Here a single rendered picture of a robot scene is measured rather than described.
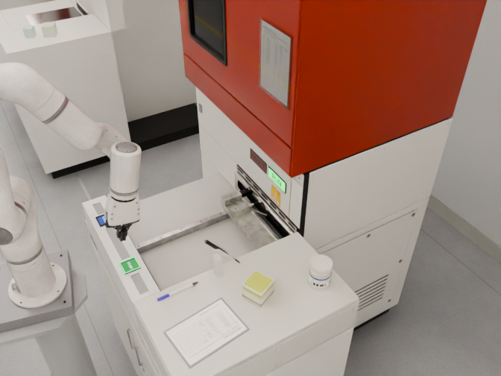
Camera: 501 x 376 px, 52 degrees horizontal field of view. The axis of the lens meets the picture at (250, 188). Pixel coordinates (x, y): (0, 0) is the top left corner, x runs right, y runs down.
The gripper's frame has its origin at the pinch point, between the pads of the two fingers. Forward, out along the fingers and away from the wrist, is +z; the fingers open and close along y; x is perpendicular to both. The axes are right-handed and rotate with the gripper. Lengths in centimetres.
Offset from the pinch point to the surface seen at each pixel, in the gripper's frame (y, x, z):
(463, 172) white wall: -217, -22, 28
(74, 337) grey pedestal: 13, -10, 55
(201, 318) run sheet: -14.1, 31.6, 12.1
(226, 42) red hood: -43, -26, -52
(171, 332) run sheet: -4.5, 31.3, 14.1
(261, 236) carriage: -54, 3, 13
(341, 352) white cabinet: -62, 50, 30
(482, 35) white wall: -201, -36, -49
